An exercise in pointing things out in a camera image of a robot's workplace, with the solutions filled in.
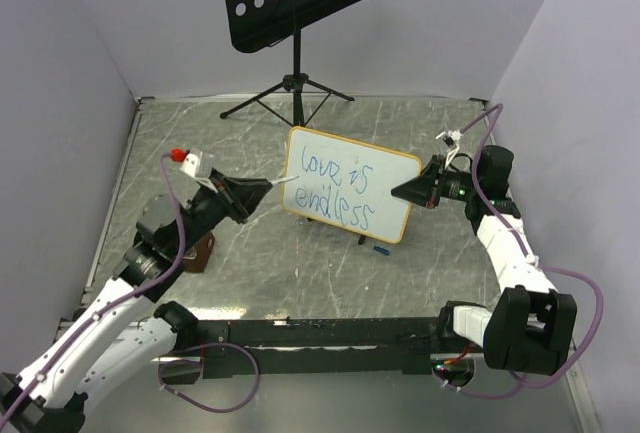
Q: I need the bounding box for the right aluminium frame rail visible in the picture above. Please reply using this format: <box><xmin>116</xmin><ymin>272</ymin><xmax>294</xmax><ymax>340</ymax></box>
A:
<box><xmin>469</xmin><ymin>97</ymin><xmax>601</xmax><ymax>433</ymax></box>

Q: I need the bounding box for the brown eraser holder block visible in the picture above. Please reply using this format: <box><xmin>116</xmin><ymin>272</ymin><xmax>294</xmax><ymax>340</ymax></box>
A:
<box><xmin>182</xmin><ymin>232</ymin><xmax>216</xmax><ymax>274</ymax></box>

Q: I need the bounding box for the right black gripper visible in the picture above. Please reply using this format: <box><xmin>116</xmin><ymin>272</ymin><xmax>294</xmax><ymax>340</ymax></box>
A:
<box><xmin>391</xmin><ymin>154</ymin><xmax>482</xmax><ymax>209</ymax></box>

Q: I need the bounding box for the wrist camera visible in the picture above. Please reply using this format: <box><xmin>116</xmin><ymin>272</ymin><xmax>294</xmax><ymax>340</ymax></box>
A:
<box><xmin>436</xmin><ymin>129</ymin><xmax>463</xmax><ymax>167</ymax></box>
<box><xmin>170</xmin><ymin>148</ymin><xmax>215</xmax><ymax>190</ymax></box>

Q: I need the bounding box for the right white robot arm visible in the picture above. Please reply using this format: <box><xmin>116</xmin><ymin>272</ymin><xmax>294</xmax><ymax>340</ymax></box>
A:
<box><xmin>391</xmin><ymin>145</ymin><xmax>577</xmax><ymax>375</ymax></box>

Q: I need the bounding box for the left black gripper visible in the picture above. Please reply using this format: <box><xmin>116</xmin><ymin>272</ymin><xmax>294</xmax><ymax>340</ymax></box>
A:
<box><xmin>172</xmin><ymin>166</ymin><xmax>271</xmax><ymax>255</ymax></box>

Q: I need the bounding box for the wire whiteboard easel stand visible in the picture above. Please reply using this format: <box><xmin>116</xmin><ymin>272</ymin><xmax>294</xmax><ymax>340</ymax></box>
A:
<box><xmin>306</xmin><ymin>217</ymin><xmax>368</xmax><ymax>245</ymax></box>

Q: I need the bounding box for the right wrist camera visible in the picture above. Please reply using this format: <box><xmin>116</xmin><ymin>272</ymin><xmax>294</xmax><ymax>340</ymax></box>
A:
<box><xmin>436</xmin><ymin>129</ymin><xmax>463</xmax><ymax>167</ymax></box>

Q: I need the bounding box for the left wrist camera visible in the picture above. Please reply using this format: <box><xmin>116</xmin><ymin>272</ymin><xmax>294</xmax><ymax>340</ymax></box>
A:
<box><xmin>170</xmin><ymin>148</ymin><xmax>215</xmax><ymax>190</ymax></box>

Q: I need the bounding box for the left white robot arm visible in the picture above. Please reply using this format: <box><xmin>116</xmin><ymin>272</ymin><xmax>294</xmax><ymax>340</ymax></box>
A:
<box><xmin>1</xmin><ymin>169</ymin><xmax>273</xmax><ymax>432</ymax></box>

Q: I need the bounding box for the white marker pen body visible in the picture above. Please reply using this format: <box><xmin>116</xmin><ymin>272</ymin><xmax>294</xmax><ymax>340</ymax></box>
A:
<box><xmin>270</xmin><ymin>175</ymin><xmax>299</xmax><ymax>186</ymax></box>

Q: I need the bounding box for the blue marker cap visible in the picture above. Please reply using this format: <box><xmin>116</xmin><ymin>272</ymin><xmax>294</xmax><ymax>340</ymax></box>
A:
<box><xmin>373</xmin><ymin>245</ymin><xmax>391</xmax><ymax>256</ymax></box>

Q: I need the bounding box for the orange framed whiteboard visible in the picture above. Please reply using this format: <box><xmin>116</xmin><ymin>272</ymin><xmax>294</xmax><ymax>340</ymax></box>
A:
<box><xmin>281</xmin><ymin>127</ymin><xmax>422</xmax><ymax>244</ymax></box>

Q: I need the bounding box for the aluminium frame rail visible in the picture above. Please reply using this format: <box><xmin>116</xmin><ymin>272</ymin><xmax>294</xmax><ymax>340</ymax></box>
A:
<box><xmin>24</xmin><ymin>97</ymin><xmax>146</xmax><ymax>433</ymax></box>
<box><xmin>469</xmin><ymin>97</ymin><xmax>601</xmax><ymax>433</ymax></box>

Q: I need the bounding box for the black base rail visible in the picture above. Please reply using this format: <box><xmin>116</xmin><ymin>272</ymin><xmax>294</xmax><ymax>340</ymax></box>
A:
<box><xmin>170</xmin><ymin>317</ymin><xmax>470</xmax><ymax>379</ymax></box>

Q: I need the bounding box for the left aluminium frame rail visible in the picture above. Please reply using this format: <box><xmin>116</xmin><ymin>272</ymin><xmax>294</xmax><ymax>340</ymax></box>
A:
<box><xmin>24</xmin><ymin>97</ymin><xmax>146</xmax><ymax>433</ymax></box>

